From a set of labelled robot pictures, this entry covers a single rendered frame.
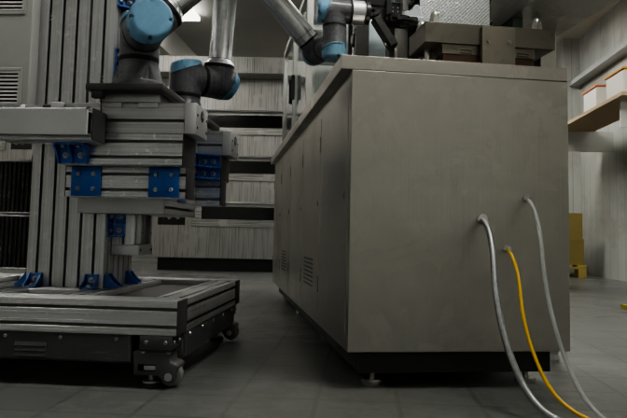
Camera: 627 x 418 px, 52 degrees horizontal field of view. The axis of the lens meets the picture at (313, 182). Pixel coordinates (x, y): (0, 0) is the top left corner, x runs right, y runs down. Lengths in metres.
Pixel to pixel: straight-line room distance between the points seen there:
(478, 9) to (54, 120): 1.35
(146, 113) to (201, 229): 5.14
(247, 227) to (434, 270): 5.19
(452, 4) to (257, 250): 5.04
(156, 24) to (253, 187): 5.19
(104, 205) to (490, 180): 1.14
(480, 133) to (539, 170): 0.20
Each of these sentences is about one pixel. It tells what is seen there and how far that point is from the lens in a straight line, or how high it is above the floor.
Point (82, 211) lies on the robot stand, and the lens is 2.09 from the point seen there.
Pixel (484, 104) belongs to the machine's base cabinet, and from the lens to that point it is 1.89.
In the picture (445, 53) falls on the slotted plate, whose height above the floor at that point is 0.94.
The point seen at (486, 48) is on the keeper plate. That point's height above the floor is 0.95.
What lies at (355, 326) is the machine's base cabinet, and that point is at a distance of 1.76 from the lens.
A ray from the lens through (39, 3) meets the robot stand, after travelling 2.33.
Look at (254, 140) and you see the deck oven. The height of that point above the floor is 1.40.
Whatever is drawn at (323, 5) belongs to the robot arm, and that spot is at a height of 1.12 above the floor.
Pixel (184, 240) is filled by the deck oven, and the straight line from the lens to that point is 7.04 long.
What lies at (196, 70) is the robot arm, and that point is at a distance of 2.46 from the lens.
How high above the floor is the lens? 0.41
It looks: 5 degrees up
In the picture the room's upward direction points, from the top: 1 degrees clockwise
